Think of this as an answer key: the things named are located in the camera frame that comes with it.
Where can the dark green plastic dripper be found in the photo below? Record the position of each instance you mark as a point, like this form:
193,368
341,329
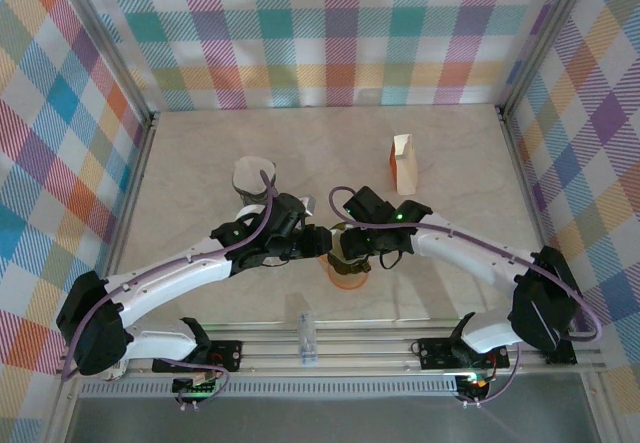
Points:
342,265

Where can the orange transparent plastic server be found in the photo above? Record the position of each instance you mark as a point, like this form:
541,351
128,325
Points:
345,280

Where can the orange box of paper filters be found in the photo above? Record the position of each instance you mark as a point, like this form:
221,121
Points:
405,168

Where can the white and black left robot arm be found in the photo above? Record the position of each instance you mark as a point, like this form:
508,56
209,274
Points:
165,283

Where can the aluminium side rail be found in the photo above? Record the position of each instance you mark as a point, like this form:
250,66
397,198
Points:
142,163
530,203

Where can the small clear plastic bottle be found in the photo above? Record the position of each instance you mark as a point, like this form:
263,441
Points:
309,343

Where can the electronics board with green light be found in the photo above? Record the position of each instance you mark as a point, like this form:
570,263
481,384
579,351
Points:
195,388
472,383

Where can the aluminium frame post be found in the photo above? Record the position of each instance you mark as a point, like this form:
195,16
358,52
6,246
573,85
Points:
107,53
545,38

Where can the aluminium frame rail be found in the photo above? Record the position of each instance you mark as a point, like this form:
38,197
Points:
360,348

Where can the grey glass pitcher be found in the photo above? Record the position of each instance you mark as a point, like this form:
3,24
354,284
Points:
250,173

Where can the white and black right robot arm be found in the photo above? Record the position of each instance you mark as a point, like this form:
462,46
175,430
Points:
465,253

